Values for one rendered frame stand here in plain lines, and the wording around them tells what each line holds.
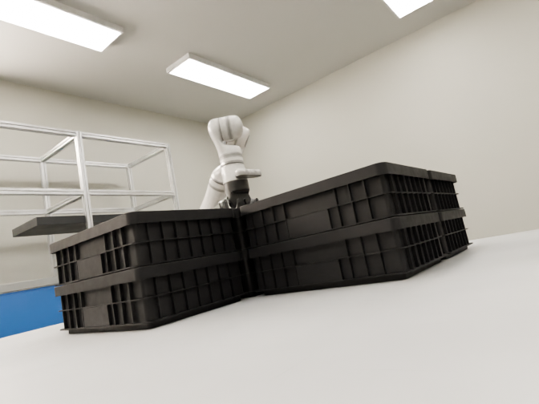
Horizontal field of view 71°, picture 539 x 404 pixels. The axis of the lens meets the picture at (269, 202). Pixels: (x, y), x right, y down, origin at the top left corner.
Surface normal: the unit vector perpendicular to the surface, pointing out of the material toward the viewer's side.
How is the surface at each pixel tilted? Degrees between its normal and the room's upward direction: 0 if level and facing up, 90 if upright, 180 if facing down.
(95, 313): 90
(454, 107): 90
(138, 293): 90
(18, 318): 90
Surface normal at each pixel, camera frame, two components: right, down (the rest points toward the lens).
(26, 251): 0.77, -0.24
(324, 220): -0.62, 0.01
